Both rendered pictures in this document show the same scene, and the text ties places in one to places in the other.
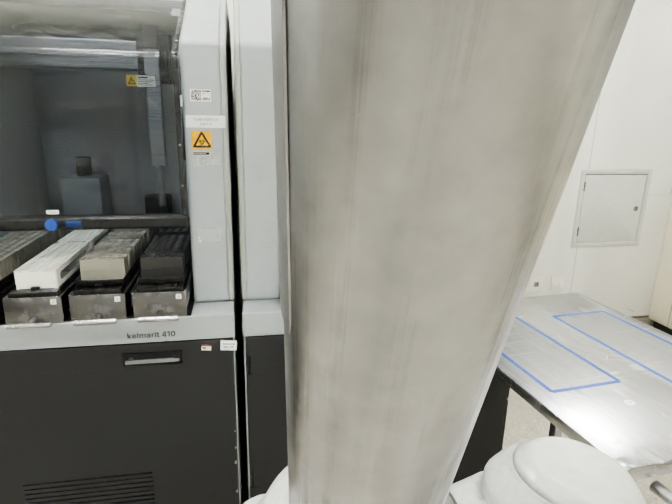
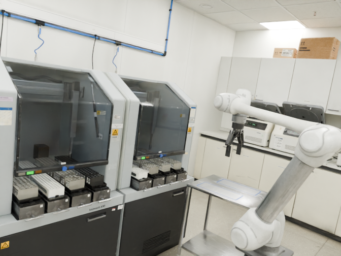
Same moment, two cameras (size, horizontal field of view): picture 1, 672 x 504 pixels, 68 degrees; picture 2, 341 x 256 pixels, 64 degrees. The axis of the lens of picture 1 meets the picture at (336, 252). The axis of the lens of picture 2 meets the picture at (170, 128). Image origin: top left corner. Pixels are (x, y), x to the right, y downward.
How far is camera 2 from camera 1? 134 cm
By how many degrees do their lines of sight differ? 37
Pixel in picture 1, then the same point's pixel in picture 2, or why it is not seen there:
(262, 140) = (132, 131)
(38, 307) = (61, 203)
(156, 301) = (101, 194)
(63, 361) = (65, 225)
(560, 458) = not seen: hidden behind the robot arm
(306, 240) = (295, 181)
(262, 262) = (126, 174)
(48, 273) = (62, 189)
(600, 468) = not seen: hidden behind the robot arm
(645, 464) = not seen: hidden behind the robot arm
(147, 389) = (92, 230)
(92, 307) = (79, 200)
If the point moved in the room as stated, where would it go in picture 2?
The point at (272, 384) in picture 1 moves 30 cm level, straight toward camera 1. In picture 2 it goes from (130, 219) to (156, 237)
